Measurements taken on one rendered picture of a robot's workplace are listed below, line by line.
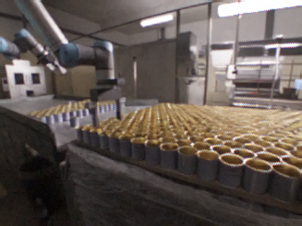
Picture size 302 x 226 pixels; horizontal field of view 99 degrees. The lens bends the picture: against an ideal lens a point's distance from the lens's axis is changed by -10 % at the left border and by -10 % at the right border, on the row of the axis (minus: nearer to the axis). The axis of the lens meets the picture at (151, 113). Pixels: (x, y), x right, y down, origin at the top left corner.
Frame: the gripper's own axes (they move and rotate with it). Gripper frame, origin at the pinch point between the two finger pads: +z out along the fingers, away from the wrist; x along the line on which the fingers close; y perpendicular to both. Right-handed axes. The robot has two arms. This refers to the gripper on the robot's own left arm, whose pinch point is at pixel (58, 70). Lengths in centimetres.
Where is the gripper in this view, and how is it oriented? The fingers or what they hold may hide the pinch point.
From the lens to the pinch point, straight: 122.6
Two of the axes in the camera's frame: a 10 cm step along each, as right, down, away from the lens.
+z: 3.7, 5.6, 7.4
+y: -3.7, 8.2, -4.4
